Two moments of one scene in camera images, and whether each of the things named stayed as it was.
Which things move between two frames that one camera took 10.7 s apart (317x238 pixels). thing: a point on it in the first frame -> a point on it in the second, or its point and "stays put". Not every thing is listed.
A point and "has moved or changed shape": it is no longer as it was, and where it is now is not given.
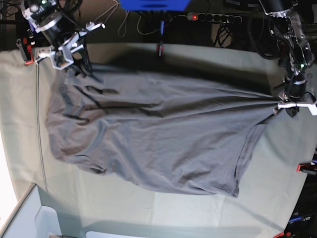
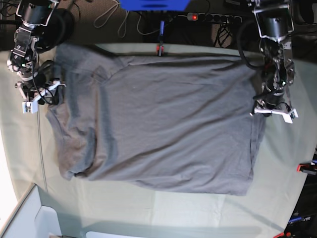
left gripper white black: [61, 57] -> [30, 105]
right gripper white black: [293, 107] -> [284, 110]
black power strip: [214, 18] stays put
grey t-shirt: [163, 129] has moved or changed shape
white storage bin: [30, 219] stays put
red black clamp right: [306, 168] stays put
